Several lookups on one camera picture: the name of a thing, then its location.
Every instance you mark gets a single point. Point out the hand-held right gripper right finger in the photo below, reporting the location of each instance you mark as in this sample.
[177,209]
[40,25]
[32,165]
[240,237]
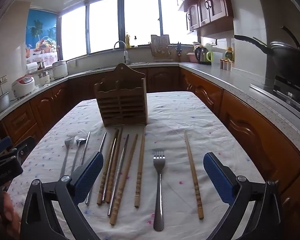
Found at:
[218,180]

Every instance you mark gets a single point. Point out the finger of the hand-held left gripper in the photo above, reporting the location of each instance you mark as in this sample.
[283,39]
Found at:
[1,143]
[23,148]

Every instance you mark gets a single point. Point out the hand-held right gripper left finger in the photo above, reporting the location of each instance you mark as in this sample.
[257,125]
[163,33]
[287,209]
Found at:
[88,175]

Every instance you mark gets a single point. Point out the wooden chopstick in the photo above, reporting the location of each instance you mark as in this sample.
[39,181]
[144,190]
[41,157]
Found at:
[193,175]
[107,165]
[116,155]
[126,170]
[140,170]

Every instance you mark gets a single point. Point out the wooden chopsticks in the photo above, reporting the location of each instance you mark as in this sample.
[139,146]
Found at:
[111,160]

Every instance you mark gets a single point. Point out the steel chopstick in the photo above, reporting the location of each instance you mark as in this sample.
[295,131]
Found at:
[120,167]
[103,142]
[86,145]

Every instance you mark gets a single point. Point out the small steel fork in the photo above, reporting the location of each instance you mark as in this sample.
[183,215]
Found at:
[65,155]

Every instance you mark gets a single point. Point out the steel spoon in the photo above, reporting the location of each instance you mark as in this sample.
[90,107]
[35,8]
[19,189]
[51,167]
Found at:
[80,141]

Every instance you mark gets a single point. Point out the large steel fork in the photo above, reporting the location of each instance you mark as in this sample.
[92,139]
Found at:
[159,180]

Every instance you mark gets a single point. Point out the wooden utensil holder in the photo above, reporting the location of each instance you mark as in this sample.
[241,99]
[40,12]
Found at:
[120,105]

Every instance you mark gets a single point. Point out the person's left hand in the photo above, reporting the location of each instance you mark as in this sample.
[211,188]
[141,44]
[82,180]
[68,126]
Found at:
[5,212]

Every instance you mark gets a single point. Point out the metal cooking pot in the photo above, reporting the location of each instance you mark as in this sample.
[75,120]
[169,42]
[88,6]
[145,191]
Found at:
[1,103]

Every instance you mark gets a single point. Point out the wooden lower kitchen cabinets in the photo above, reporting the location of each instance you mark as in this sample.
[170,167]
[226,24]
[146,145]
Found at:
[252,135]

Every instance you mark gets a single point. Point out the wooden kitchen cabinets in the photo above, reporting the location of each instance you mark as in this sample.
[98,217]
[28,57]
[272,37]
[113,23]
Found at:
[210,5]
[252,135]

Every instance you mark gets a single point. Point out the white and red rice cooker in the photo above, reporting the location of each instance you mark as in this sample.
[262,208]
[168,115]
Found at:
[22,86]

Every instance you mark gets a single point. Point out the small lidded white appliance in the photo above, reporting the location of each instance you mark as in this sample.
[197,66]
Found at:
[44,77]

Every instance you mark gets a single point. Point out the white floral tablecloth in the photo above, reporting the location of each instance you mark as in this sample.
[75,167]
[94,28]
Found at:
[170,120]

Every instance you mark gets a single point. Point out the white electric cooker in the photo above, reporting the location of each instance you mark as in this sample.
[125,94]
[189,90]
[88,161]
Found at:
[60,70]

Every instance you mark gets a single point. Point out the grey kitchen countertop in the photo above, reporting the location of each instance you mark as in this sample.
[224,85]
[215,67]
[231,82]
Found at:
[215,75]

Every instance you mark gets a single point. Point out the gas stove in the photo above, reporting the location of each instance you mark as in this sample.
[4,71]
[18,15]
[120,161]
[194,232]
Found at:
[290,92]

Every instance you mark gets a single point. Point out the spice jar set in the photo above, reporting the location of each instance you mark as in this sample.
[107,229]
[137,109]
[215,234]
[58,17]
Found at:
[226,65]

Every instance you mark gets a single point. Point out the green cup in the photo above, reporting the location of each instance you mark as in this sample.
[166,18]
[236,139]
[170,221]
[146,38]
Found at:
[210,56]

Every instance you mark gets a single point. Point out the pink container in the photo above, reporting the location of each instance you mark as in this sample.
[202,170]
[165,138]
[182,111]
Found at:
[191,58]

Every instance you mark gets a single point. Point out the steel kitchen faucet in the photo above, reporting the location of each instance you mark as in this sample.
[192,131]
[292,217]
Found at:
[125,55]

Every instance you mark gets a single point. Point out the steel electric kettle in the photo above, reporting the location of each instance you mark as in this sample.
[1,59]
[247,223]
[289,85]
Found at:
[202,54]

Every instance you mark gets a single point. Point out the yellow oil bottle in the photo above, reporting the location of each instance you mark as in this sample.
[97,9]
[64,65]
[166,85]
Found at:
[127,40]

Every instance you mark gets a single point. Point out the black wok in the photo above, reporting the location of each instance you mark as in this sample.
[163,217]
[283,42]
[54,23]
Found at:
[290,57]

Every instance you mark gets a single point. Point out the wooden countertop rack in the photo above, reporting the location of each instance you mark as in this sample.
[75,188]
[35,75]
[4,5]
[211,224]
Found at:
[160,45]

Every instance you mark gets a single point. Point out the kitchen window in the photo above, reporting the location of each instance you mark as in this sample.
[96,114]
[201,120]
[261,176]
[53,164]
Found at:
[140,17]

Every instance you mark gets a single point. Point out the wooden upper kitchen cabinets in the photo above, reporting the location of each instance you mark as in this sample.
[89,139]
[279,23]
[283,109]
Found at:
[210,5]

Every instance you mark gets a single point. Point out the wall power outlet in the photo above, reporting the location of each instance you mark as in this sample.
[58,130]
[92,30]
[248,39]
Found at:
[0,81]
[213,42]

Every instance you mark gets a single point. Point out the blue fruit wall poster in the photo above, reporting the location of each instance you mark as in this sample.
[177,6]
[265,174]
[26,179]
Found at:
[40,30]

